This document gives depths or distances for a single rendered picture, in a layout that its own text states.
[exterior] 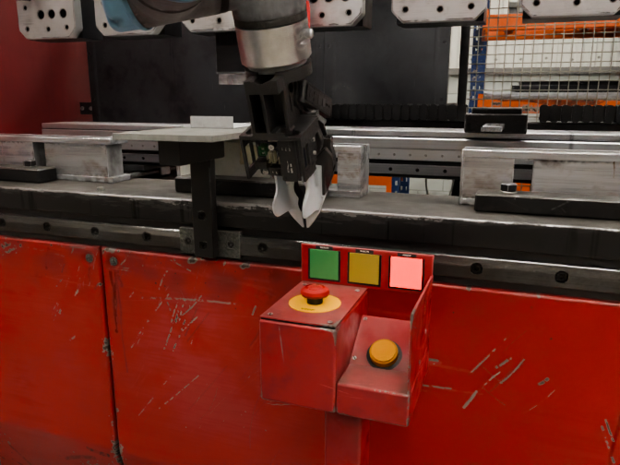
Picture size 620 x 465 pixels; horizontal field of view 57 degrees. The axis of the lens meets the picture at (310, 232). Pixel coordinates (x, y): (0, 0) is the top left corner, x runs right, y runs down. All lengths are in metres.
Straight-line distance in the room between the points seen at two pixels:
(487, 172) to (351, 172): 0.24
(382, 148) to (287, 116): 0.71
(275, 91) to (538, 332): 0.57
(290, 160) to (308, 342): 0.25
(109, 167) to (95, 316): 0.32
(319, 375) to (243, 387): 0.40
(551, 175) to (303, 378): 0.53
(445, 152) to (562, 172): 0.34
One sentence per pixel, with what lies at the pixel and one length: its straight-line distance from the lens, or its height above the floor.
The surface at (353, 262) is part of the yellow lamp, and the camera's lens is 0.84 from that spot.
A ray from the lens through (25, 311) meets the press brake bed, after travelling 1.39.
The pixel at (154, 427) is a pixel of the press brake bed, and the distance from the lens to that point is 1.29.
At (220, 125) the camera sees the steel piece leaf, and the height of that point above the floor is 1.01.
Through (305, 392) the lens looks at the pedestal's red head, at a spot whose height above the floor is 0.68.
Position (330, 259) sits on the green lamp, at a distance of 0.85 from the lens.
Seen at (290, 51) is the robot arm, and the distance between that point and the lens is 0.59.
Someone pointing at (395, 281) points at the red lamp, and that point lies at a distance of 0.83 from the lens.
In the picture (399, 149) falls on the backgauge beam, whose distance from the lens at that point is 1.28.
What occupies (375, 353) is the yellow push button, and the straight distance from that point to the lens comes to 0.78.
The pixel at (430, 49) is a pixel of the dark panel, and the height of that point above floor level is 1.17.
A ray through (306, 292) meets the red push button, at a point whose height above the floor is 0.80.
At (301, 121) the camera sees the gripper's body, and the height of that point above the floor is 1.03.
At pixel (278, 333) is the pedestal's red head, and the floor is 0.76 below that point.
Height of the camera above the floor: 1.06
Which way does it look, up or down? 13 degrees down
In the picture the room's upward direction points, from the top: straight up
